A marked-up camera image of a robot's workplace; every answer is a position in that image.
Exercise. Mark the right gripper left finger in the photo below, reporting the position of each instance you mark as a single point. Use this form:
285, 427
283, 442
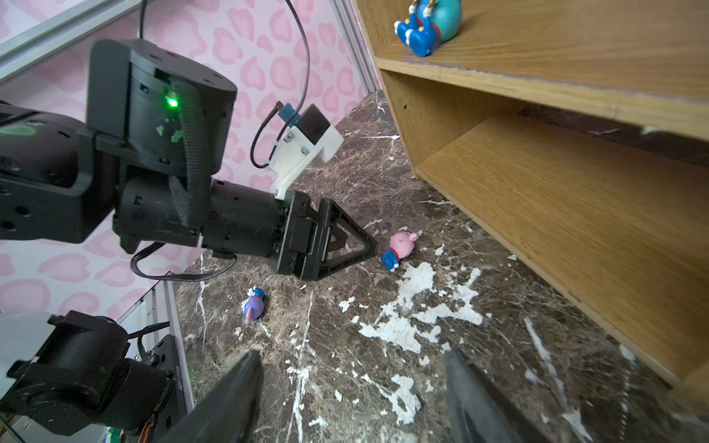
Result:
230, 412

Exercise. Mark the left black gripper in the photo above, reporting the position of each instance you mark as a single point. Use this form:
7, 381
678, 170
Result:
310, 244

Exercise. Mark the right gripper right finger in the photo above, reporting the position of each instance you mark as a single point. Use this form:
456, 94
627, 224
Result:
478, 410

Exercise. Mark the small purple figure toy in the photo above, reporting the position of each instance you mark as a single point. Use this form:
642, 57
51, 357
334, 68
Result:
254, 307

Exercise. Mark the blue pink pig figure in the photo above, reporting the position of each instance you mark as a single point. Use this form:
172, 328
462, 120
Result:
400, 247

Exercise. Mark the small teal figure toy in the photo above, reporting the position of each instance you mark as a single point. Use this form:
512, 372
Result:
429, 24

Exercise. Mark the wooden three-tier shelf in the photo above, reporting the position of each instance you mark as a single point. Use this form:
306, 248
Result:
556, 126

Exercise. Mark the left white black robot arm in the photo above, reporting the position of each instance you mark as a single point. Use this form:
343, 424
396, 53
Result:
146, 156

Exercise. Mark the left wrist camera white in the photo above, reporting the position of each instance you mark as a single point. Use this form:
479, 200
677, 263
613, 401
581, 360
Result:
309, 139

